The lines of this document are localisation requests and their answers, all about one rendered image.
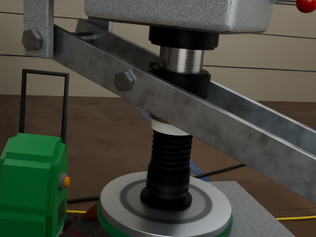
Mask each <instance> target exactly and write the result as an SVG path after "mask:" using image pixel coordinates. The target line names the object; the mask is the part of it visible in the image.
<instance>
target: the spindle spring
mask: <svg viewBox="0 0 316 237"><path fill-rule="evenodd" d="M153 132H154V134H153V140H152V142H153V144H152V150H151V153H152V155H151V160H150V163H151V164H152V165H153V166H154V167H156V168H158V169H161V170H165V171H179V170H186V171H188V170H189V164H190V155H191V148H192V146H191V145H192V139H193V136H192V135H170V134H164V133H160V132H158V131H156V130H153ZM162 137H164V138H162ZM165 138H170V139H165ZM171 139H179V140H171ZM163 143H165V144H163ZM166 143H167V144H166ZM169 144H173V145H169ZM179 144H181V145H179ZM161 148H163V149H161ZM166 149H169V150H166ZM161 153H162V154H161ZM163 154H164V155H163ZM165 154H167V155H165ZM169 155H171V156H169ZM177 155H178V156H177ZM162 159H163V160H162ZM166 160H168V161H166ZM172 160H173V161H172ZM165 165H167V166H165Z"/></svg>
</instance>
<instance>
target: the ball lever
mask: <svg viewBox="0 0 316 237"><path fill-rule="evenodd" d="M270 4H281V5H293V6H296V7H297V9H298V10H299V11H300V12H302V13H310V12H313V11H314V10H315V9H316V0H270Z"/></svg>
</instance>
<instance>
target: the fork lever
mask: <svg viewBox="0 0 316 237"><path fill-rule="evenodd" d="M41 40H42V38H41V37H40V35H39V34H38V32H37V31H36V29H31V30H26V31H24V32H23V36H22V41H21V42H22V44H23V46H24V47H25V49H26V50H27V51H34V50H39V49H40V44H41ZM51 59H52V60H54V61H56V62H58V63H60V64H61V65H63V66H65V67H67V68H69V69H70V70H72V71H74V72H76V73H78V74H80V75H81V76H83V77H85V78H87V79H89V80H91V81H92V82H94V83H96V84H98V85H100V86H102V87H103V88H106V89H107V90H109V91H111V92H113V93H115V94H116V95H118V96H120V97H122V98H124V99H126V100H127V101H129V102H131V103H133V104H135V105H137V106H138V107H140V108H142V109H144V110H146V111H147V112H149V113H151V114H153V115H155V116H157V117H158V118H160V119H162V120H164V121H166V122H168V123H169V124H171V125H173V126H175V127H177V128H179V129H180V130H182V131H184V132H186V133H188V134H190V135H192V136H194V137H195V138H197V139H199V140H201V141H203V142H204V143H206V144H208V145H210V146H212V147H214V148H215V149H217V150H219V151H221V152H223V153H225V154H226V155H228V156H230V157H232V158H234V159H235V160H237V161H239V162H241V163H243V164H245V165H246V166H248V167H250V168H252V169H254V170H256V171H257V172H259V173H261V174H263V175H265V176H267V177H268V178H270V179H272V180H274V181H276V182H278V183H280V184H282V185H283V186H285V187H287V188H289V189H291V190H292V191H294V192H296V193H298V194H300V195H302V196H303V197H305V198H307V199H309V200H311V201H313V202H314V203H316V130H314V129H312V128H310V127H308V126H306V125H304V124H302V123H300V122H298V121H296V120H294V119H292V118H290V117H288V116H286V115H283V114H281V113H279V112H277V111H275V110H273V109H271V108H269V107H267V106H265V105H263V104H261V103H258V102H256V101H254V100H252V99H250V98H248V97H246V96H244V95H242V94H240V93H238V92H235V91H233V90H231V89H229V88H227V87H225V86H223V85H221V84H219V83H217V82H215V81H213V80H210V87H209V94H208V98H206V99H205V100H204V99H202V98H200V97H198V96H196V95H194V94H192V93H190V92H188V91H186V90H184V89H182V88H180V87H178V86H176V85H174V84H172V83H170V82H168V81H166V80H164V79H162V78H160V77H158V76H156V75H154V74H153V73H151V72H149V71H147V70H149V68H150V63H152V62H154V63H159V55H158V54H156V53H154V52H152V51H150V50H148V49H146V48H144V47H142V46H140V45H138V44H135V43H133V42H131V41H129V40H127V39H125V38H123V37H121V36H119V35H117V34H115V33H113V32H110V31H109V30H107V29H105V28H102V27H100V26H98V25H96V24H94V23H92V22H90V21H88V20H86V19H84V18H79V20H78V23H77V27H76V31H75V32H69V31H67V30H65V29H63V28H61V27H59V26H57V25H55V24H54V50H53V58H51Z"/></svg>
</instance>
